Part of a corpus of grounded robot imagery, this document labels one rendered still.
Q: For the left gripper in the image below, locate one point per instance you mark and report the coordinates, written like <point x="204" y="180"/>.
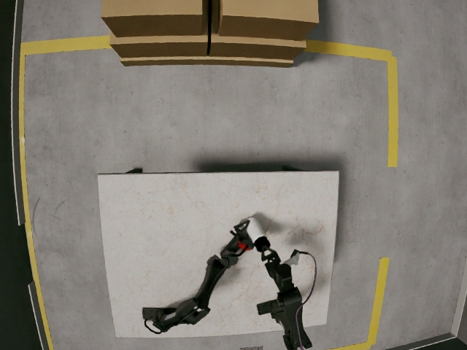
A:
<point x="234" y="243"/>

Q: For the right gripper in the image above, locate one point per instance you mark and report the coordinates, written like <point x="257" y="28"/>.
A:
<point x="271" y="266"/>

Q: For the black bottle cap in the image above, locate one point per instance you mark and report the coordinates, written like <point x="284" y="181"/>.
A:
<point x="261" y="241"/>

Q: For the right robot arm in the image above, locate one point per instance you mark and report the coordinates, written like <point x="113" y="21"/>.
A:
<point x="287" y="306"/>

